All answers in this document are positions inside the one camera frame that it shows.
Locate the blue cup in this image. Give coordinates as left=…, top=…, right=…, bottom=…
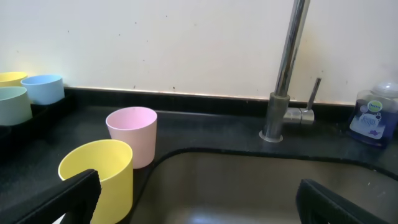
left=21, top=74, right=66, bottom=106

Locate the steel sink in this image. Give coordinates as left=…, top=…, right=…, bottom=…
left=129, top=147, right=398, bottom=224

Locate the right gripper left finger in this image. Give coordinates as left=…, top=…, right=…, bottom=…
left=0, top=169, right=102, bottom=224

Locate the black tray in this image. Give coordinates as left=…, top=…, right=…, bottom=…
left=0, top=90, right=76, bottom=150

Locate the steel tap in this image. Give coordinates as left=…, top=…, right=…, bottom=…
left=259, top=0, right=323, bottom=144

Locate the pink cup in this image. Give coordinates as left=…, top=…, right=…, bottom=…
left=105, top=106, right=158, bottom=170

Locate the green cup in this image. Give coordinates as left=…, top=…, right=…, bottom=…
left=0, top=86, right=34, bottom=126

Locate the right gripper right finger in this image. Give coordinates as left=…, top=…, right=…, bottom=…
left=295, top=179, right=390, bottom=224

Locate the yellow cup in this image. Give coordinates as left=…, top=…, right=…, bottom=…
left=0, top=72, right=29, bottom=88
left=58, top=139, right=134, bottom=224

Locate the blue soap bottle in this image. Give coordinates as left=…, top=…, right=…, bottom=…
left=346, top=80, right=398, bottom=149

